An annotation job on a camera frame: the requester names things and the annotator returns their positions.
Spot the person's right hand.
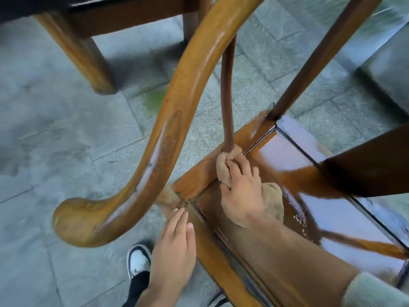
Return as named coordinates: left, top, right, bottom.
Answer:
left=220, top=153, right=266, bottom=228

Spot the person's left hand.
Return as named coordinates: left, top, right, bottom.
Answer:
left=148, top=207, right=197, bottom=294

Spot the tan cleaning cloth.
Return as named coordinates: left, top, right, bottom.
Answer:
left=216, top=144, right=285, bottom=229

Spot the person's left forearm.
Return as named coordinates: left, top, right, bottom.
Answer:
left=136, top=283, right=181, bottom=307

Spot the person's right forearm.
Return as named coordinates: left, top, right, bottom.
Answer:
left=244, top=212, right=363, bottom=307

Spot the black and white sneaker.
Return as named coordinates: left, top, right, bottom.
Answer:
left=207, top=293, right=230, bottom=307
left=127, top=244, right=153, bottom=280

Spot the black trouser leg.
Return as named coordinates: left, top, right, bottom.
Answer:
left=122, top=270, right=151, bottom=307

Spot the glossy brown wooden armchair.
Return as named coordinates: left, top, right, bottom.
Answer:
left=52, top=0, right=409, bottom=307

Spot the pale green sleeve cuff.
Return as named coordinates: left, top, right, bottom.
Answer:
left=341, top=272, right=409, bottom=307

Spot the dark wooden table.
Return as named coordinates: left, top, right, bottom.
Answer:
left=0, top=0, right=214, bottom=96

